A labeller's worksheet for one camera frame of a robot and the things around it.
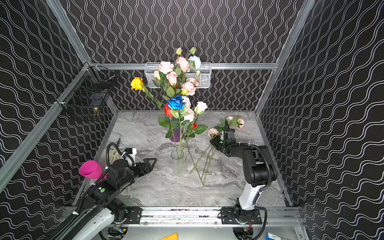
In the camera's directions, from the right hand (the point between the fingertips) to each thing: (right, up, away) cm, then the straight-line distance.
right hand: (212, 141), depth 99 cm
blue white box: (+23, -41, -30) cm, 56 cm away
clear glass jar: (-20, -10, -19) cm, 29 cm away
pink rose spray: (+17, +13, +8) cm, 22 cm away
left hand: (-32, -8, -24) cm, 41 cm away
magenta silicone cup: (-67, -13, -20) cm, 71 cm away
